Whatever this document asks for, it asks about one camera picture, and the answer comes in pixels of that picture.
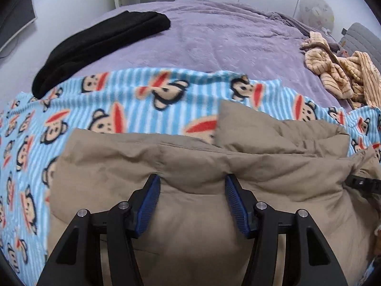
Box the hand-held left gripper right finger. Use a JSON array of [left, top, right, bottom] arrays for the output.
[[225, 174, 349, 286]]

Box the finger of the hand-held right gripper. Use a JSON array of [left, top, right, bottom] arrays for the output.
[[345, 175, 381, 199]]

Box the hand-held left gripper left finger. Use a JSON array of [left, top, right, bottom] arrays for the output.
[[37, 174, 161, 286]]

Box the khaki puffer jacket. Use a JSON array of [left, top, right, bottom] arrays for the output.
[[48, 100, 381, 286]]

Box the blue striped monkey print blanket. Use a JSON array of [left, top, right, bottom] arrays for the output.
[[0, 68, 381, 286]]

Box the yellow striped garment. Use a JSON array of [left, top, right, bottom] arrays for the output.
[[300, 31, 381, 109]]

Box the brown cloth belt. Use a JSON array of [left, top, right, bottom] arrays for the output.
[[301, 41, 358, 109]]

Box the grey padded headboard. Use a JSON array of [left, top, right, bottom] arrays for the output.
[[338, 22, 381, 64]]

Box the purple bed cover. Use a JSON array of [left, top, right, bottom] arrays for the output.
[[0, 0, 347, 109]]

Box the black folded garment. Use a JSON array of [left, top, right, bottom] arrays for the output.
[[32, 11, 171, 99]]

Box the round white patterned pillow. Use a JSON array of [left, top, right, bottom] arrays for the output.
[[298, 0, 335, 32]]

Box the black monitor cable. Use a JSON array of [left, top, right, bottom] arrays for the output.
[[0, 34, 19, 59]]

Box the wall-mounted monitor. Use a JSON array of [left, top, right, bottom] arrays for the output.
[[0, 0, 38, 52]]

